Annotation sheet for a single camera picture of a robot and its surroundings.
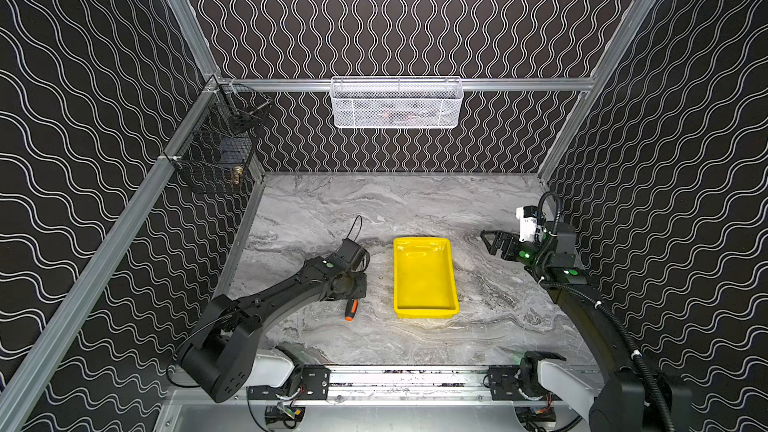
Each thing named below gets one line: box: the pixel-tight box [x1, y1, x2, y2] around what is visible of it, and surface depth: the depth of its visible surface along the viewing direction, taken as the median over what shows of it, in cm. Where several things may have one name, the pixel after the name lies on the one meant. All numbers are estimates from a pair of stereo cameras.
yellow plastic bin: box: [393, 236, 460, 319], surface depth 92 cm
